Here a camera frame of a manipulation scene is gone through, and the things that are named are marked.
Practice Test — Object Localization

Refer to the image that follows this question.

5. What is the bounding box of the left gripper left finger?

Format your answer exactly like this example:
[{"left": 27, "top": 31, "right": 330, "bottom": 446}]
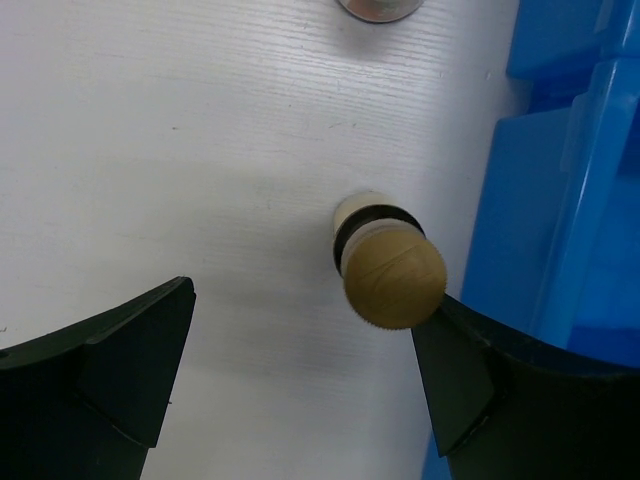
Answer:
[{"left": 1, "top": 277, "right": 196, "bottom": 479}]

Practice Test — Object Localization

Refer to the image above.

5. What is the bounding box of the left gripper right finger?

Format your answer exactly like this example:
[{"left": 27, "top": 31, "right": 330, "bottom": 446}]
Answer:
[{"left": 412, "top": 296, "right": 639, "bottom": 479}]

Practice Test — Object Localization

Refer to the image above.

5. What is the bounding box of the yellow label sauce bottle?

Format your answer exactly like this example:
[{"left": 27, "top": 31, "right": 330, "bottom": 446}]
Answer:
[{"left": 332, "top": 191, "right": 448, "bottom": 330}]

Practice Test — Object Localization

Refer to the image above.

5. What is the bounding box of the blue three-compartment plastic bin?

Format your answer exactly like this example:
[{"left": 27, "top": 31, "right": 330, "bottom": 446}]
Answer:
[{"left": 424, "top": 1, "right": 639, "bottom": 479}]

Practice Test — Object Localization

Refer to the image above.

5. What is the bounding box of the left dark spice jar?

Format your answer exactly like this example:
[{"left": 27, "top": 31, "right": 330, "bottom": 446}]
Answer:
[{"left": 338, "top": 0, "right": 424, "bottom": 24}]

